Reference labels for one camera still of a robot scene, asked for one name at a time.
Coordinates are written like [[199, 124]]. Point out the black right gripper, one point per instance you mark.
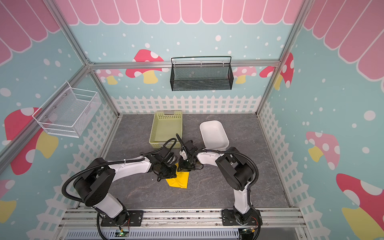
[[184, 165]]

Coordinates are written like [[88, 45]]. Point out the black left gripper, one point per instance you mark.
[[172, 174]]

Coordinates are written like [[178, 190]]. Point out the yellow paper napkin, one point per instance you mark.
[[181, 181]]

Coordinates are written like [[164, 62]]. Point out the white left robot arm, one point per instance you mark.
[[93, 184]]

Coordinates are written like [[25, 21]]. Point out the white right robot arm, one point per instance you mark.
[[239, 171]]

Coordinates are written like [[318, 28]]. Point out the white plastic tub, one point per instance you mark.
[[214, 135]]

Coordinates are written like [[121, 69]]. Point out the green perforated plastic basket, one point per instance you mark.
[[166, 124]]

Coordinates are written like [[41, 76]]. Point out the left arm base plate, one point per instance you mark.
[[127, 218]]

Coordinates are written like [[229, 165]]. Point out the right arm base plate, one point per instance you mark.
[[232, 217]]

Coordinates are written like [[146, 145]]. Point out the black mesh wall basket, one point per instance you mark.
[[207, 73]]

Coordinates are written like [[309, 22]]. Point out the white wire wall basket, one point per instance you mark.
[[68, 112]]

